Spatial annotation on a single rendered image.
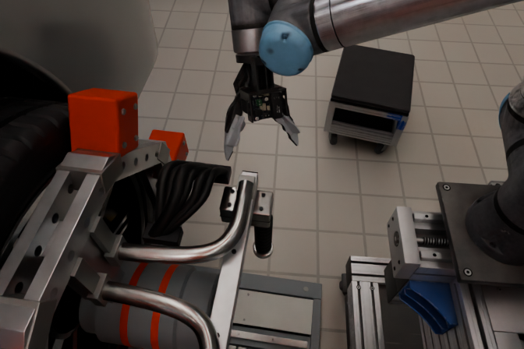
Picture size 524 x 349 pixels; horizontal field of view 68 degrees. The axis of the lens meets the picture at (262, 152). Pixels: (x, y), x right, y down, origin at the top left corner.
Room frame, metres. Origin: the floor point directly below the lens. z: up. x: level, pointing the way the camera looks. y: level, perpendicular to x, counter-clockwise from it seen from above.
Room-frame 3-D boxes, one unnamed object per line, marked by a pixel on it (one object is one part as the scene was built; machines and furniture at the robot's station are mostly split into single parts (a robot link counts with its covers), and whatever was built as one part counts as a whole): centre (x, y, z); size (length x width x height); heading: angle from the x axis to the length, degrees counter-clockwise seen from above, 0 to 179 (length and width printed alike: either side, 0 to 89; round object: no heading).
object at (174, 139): (0.52, 0.21, 0.85); 0.09 x 0.08 x 0.07; 172
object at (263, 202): (0.35, 0.03, 0.93); 0.09 x 0.05 x 0.05; 82
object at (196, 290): (0.20, 0.18, 0.85); 0.21 x 0.14 x 0.14; 82
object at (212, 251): (0.29, 0.12, 1.03); 0.19 x 0.18 x 0.11; 82
